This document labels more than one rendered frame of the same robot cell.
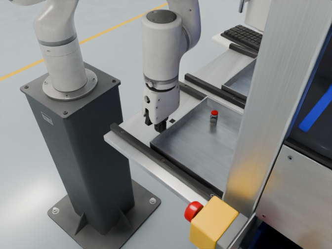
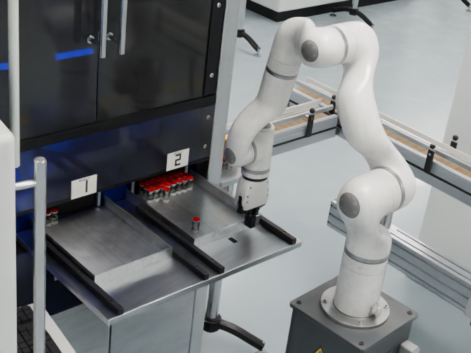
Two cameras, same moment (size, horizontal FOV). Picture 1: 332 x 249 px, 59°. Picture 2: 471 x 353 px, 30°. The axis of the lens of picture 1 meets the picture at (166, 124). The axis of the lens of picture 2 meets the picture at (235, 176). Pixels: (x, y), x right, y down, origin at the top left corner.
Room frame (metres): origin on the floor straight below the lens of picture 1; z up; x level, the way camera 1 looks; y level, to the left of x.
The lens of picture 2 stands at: (2.85, 0.09, 2.27)
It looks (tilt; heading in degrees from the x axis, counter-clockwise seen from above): 28 degrees down; 183
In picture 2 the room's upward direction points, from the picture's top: 7 degrees clockwise
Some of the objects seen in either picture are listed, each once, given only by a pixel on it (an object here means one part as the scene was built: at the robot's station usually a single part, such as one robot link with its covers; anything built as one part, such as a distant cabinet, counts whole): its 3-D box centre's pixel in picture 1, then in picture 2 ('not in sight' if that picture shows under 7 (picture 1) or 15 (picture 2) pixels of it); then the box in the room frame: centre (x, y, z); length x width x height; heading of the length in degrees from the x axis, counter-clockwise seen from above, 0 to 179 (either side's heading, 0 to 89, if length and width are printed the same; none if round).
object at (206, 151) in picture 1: (229, 150); (192, 206); (0.51, -0.17, 0.90); 0.34 x 0.26 x 0.04; 48
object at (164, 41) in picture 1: (162, 44); (256, 145); (0.58, 0.01, 1.17); 0.09 x 0.08 x 0.13; 140
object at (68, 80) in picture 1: (64, 62); (360, 280); (0.85, 0.34, 0.95); 0.19 x 0.19 x 0.18
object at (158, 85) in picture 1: (160, 76); (256, 169); (0.58, 0.01, 1.09); 0.09 x 0.08 x 0.03; 138
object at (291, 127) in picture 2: not in sight; (262, 131); (-0.06, 0.00, 0.92); 0.69 x 0.16 x 0.16; 138
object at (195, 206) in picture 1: (196, 213); not in sight; (0.27, -0.06, 0.99); 0.04 x 0.04 x 0.04; 48
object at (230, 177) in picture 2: not in sight; (222, 172); (0.20, -0.11, 0.87); 0.14 x 0.13 x 0.02; 48
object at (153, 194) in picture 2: not in sight; (170, 189); (0.44, -0.25, 0.91); 0.18 x 0.02 x 0.05; 138
